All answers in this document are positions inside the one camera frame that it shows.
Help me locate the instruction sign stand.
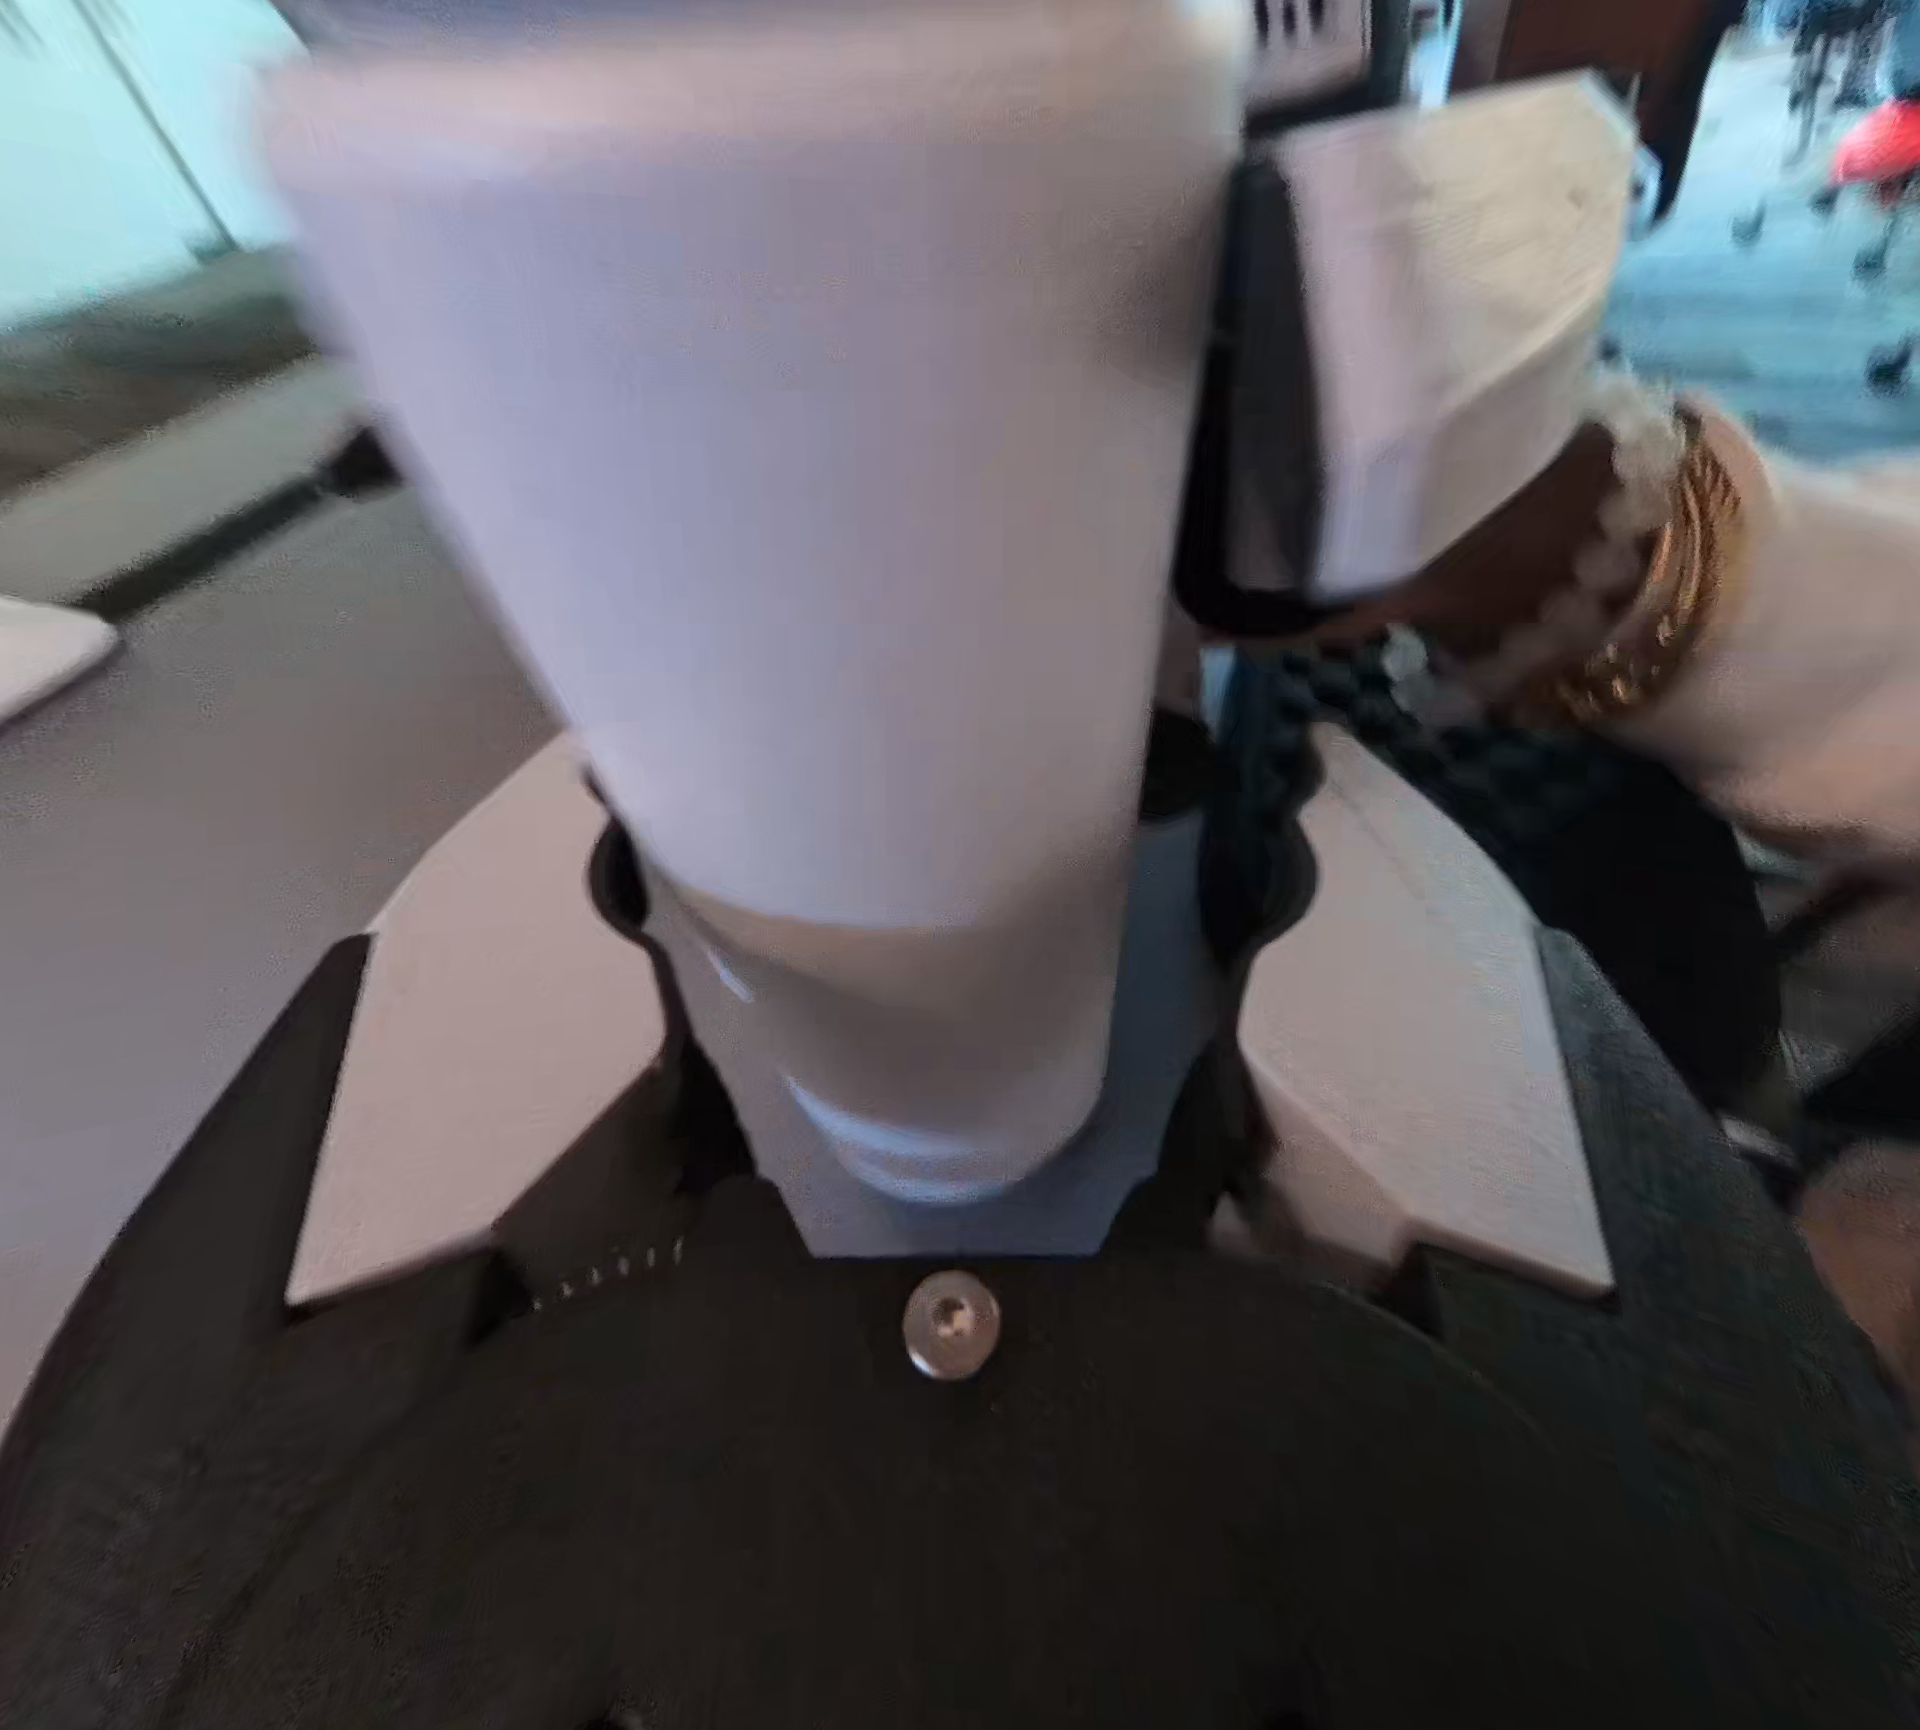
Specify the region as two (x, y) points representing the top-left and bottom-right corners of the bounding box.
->
(0, 597), (120, 728)

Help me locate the dark knit garment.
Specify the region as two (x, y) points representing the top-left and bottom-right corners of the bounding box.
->
(1230, 642), (1788, 1117)

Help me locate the gold bracelet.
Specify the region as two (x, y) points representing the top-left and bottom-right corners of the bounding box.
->
(1544, 400), (1749, 730)

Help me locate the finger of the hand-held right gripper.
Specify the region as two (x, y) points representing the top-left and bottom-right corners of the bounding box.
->
(1175, 73), (1640, 638)

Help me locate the white plastic bottle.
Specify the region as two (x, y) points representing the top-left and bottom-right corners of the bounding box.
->
(257, 0), (1254, 1208)

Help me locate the white beaded bracelet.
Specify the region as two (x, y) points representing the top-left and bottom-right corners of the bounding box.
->
(1477, 364), (1690, 719)

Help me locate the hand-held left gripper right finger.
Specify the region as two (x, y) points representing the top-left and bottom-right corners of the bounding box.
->
(1207, 716), (1620, 1296)

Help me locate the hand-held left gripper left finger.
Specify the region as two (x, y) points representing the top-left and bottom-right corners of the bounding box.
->
(287, 728), (708, 1310)

